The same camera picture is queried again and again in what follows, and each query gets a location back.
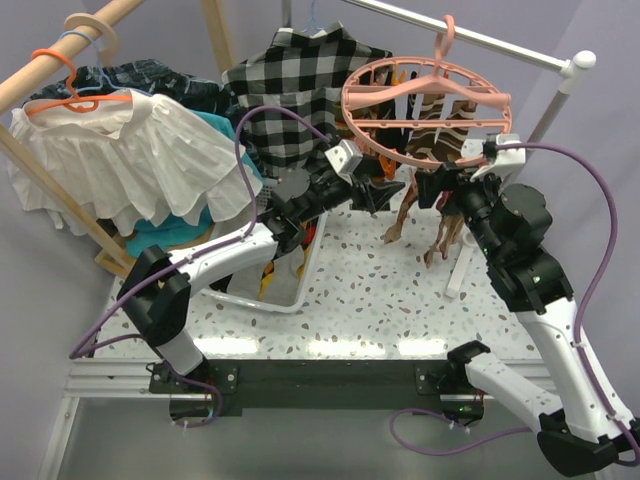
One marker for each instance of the light blue hanger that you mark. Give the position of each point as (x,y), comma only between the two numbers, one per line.
(97,60)

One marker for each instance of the white rack foot bracket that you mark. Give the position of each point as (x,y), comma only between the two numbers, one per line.
(467,251)

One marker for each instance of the teal cloth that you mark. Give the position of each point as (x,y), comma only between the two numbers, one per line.
(174,231)

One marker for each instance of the white laundry basket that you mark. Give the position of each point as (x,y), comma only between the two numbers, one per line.
(310,247)

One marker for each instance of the black white checked shirt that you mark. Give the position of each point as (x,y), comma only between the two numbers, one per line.
(304,74)

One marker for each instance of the orange clothes hanger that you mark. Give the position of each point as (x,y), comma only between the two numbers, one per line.
(75,102)

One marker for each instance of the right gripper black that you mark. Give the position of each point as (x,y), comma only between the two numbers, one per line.
(463,183)

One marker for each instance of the argyle orange brown sock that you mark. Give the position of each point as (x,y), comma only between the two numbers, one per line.
(449,232)

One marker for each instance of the wooden clothes rail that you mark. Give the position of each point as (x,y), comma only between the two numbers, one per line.
(25,80)

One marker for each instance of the dark patterned garment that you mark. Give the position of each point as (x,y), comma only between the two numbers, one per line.
(153,77)

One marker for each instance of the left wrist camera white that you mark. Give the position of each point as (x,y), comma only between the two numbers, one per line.
(344,157)

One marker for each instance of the pink round clip hanger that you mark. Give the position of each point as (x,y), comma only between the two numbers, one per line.
(418,111)

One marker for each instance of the metal clothes rail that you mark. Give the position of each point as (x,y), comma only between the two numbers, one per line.
(571,70)

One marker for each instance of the white ruffled blouse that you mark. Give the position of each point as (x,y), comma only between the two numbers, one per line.
(138,157)

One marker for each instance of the grey yellow sock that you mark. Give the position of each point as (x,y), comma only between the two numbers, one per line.
(275,282)

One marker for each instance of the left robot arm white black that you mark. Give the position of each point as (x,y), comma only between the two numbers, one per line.
(156,294)

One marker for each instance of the olive striped hanging sock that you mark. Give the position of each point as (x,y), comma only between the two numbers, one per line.
(342,128)

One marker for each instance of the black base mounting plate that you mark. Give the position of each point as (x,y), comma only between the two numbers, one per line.
(363,384)

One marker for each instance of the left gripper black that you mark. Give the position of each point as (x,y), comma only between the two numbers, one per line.
(373,197)

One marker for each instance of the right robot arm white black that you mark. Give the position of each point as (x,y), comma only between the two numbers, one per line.
(583,426)

